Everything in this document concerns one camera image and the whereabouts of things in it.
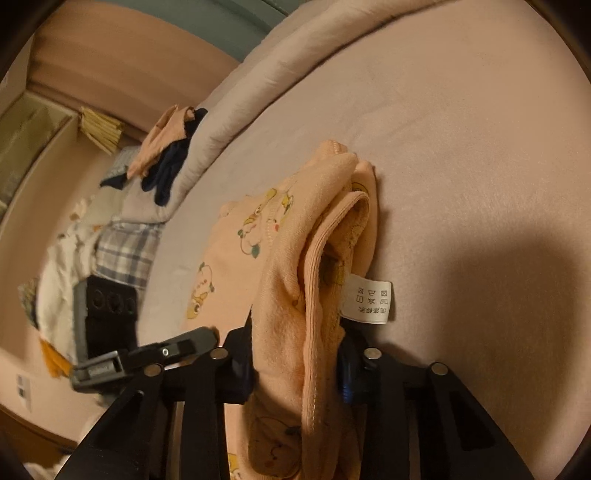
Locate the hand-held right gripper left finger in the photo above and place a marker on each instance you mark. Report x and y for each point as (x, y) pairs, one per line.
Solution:
(244, 376)

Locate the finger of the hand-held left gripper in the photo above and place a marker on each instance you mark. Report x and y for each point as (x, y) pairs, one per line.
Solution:
(175, 344)

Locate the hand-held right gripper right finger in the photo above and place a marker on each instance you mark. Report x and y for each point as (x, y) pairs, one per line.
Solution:
(347, 383)

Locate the peach duck print pants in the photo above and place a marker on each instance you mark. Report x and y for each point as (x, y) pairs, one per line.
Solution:
(286, 323)

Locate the peach duck print top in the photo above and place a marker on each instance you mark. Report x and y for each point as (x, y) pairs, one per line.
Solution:
(231, 267)

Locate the white clothes pile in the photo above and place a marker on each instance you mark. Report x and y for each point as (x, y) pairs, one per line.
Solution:
(64, 277)

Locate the blue plaid cloth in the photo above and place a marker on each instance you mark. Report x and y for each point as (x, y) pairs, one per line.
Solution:
(124, 254)

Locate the yellow cloth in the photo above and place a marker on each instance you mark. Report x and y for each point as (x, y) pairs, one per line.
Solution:
(53, 360)

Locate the small dark cloth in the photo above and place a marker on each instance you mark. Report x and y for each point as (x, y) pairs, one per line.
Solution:
(113, 180)

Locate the navy blue cloth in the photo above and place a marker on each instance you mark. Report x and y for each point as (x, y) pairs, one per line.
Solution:
(171, 170)

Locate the yellow slatted bamboo item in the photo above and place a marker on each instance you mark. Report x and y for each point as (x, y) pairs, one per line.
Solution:
(101, 129)

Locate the plain peach cloth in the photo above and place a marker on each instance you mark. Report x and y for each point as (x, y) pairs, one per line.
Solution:
(161, 134)

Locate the glass window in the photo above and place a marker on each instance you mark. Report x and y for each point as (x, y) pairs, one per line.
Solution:
(27, 138)

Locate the white bed mattress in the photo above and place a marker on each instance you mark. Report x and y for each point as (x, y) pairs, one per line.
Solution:
(461, 161)

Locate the grey lilac duvet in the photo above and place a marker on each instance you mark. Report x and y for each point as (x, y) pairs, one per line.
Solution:
(258, 78)

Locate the teal curtain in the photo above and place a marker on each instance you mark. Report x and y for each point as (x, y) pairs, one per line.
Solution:
(221, 21)

